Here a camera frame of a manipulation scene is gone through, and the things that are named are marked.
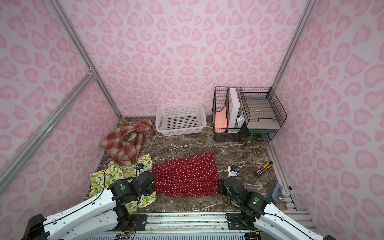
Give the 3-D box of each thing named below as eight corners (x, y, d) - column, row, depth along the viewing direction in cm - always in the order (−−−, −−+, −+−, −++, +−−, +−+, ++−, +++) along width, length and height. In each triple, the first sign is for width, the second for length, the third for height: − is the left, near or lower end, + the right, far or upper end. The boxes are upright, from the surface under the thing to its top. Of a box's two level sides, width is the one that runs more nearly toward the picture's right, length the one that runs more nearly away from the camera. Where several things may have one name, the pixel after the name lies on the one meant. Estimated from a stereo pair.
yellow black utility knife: (257, 177, 90) (258, 175, 88) (254, 173, 91) (255, 171, 90) (273, 165, 95) (274, 163, 93) (269, 162, 96) (271, 160, 94)
